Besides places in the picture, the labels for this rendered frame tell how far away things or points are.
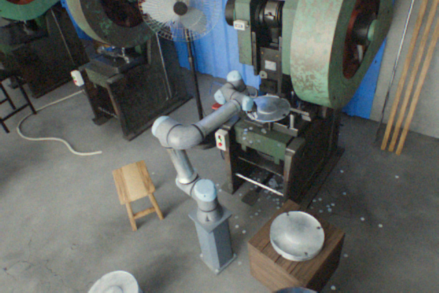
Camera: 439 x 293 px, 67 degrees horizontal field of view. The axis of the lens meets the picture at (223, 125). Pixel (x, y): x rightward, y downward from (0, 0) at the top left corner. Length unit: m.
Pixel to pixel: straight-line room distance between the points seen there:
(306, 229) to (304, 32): 1.07
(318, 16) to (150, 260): 1.82
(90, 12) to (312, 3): 1.69
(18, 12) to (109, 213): 2.50
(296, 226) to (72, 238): 1.63
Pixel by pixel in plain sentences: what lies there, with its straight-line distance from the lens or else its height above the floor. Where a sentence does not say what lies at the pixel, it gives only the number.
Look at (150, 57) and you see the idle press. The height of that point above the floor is 0.66.
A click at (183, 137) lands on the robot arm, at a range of 1.51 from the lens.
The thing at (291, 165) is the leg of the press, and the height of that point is 0.55.
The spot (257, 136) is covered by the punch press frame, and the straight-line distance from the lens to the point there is 2.16.
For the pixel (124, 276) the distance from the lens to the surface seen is 2.14.
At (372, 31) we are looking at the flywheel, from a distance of 1.76.
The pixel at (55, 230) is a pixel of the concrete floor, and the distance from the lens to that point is 2.88.
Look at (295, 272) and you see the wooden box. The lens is 1.88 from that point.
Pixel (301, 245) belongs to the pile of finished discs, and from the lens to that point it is 1.92.
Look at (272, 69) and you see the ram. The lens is 2.03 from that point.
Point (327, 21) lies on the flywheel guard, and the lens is 1.44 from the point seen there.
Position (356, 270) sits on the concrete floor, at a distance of 2.35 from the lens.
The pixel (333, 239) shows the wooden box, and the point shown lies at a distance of 2.01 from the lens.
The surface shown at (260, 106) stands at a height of 0.79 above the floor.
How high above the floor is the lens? 1.99
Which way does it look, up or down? 37 degrees down
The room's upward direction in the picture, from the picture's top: 7 degrees counter-clockwise
